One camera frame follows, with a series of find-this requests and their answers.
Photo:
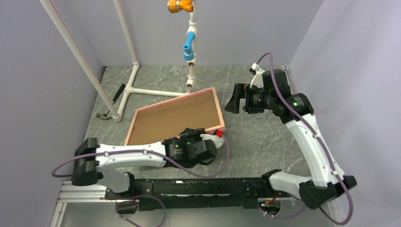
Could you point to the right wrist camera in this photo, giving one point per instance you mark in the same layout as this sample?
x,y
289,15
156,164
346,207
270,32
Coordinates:
x,y
257,81

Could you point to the brown backing board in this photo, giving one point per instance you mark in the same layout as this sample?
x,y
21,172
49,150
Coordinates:
x,y
175,120

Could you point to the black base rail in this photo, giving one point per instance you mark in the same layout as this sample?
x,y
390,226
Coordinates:
x,y
148,204

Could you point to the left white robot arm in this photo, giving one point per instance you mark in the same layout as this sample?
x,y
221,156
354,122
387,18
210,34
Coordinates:
x,y
98,163

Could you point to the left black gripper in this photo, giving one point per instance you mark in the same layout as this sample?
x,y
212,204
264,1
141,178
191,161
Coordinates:
x,y
188,133

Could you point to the pink wooden picture frame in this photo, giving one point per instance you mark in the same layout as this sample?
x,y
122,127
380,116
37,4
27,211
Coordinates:
x,y
219,109

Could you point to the blue nozzle fitting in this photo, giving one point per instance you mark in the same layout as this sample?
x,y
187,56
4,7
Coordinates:
x,y
188,52

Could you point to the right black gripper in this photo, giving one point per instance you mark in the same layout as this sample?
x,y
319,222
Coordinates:
x,y
233,105

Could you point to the aluminium extrusion rail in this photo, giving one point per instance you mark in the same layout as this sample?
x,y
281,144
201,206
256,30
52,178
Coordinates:
x,y
81,191

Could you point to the white PVC pipe stand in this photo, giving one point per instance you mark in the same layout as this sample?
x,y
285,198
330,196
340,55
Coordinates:
x,y
117,114

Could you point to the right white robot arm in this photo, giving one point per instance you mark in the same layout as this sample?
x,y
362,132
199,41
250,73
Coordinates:
x,y
327,181

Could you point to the orange nozzle fitting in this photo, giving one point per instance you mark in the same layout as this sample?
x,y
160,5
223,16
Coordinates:
x,y
175,6

